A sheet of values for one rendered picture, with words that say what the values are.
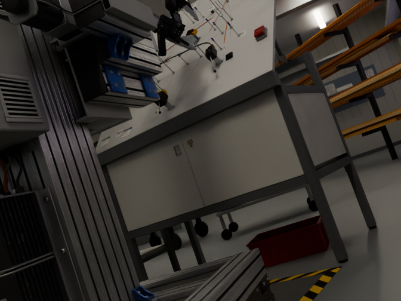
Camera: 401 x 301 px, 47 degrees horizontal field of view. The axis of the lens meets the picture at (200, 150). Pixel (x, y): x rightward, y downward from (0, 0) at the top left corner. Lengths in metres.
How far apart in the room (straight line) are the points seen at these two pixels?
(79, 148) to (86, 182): 0.11
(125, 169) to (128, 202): 0.19
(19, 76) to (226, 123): 1.15
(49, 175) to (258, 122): 1.10
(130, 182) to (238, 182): 0.67
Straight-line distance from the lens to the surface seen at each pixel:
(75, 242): 1.29
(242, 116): 2.14
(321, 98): 2.51
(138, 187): 2.54
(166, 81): 2.60
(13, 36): 1.35
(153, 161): 2.45
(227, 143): 2.18
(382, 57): 11.45
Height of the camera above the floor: 0.48
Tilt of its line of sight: 5 degrees up
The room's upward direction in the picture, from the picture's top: 19 degrees counter-clockwise
